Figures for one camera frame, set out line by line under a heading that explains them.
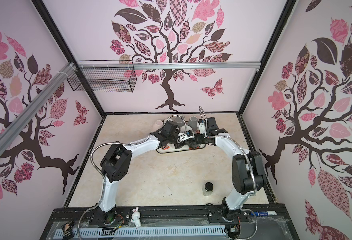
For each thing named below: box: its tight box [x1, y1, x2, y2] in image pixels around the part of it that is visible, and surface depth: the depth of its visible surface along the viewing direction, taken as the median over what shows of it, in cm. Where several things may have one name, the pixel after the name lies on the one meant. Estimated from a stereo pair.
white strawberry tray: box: [156, 143, 207, 154], surface depth 99 cm
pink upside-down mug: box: [153, 119, 164, 132], surface depth 102 cm
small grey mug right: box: [188, 115, 198, 131], surface depth 106 cm
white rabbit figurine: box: [131, 206, 141, 229], surface depth 73 cm
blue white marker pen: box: [250, 210, 278, 216], surface depth 75 cm
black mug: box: [188, 142, 199, 148], surface depth 99 cm
